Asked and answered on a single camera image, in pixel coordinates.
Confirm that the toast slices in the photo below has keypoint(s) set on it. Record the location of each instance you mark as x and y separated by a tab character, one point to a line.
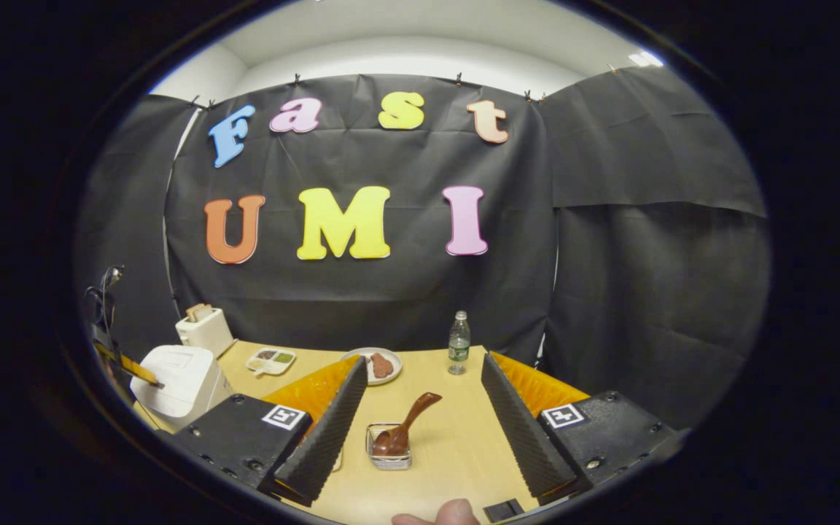
198	313

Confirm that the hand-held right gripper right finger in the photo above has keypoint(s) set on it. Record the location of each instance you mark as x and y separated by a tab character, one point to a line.
518	430

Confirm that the brown wooden spoon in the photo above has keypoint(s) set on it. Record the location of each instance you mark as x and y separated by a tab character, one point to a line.
409	419

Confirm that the ceiling light panel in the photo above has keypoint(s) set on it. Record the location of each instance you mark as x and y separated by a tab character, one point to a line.
646	58

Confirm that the clear plastic water bottle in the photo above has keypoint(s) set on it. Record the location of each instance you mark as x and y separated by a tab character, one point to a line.
459	346

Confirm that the clear plastic rice container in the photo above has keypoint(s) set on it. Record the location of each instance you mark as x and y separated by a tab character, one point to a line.
337	461

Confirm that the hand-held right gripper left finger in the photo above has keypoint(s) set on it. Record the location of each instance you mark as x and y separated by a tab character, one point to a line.
325	437

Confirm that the white divided sauce dish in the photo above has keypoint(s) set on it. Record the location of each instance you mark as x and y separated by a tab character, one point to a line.
271	361

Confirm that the white toaster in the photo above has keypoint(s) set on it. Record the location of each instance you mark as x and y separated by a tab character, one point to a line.
207	335

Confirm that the white rice cooker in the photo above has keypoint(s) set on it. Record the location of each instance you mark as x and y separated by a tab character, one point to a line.
183	383

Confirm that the white round plate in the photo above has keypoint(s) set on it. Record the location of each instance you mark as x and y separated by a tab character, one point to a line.
394	361

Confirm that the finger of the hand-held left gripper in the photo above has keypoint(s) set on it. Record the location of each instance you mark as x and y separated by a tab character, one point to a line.
139	370

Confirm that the black backdrop cloth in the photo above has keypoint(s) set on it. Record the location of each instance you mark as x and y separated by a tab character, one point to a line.
391	299

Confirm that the square metal chopstick holder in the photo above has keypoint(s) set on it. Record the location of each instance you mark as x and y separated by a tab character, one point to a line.
389	462

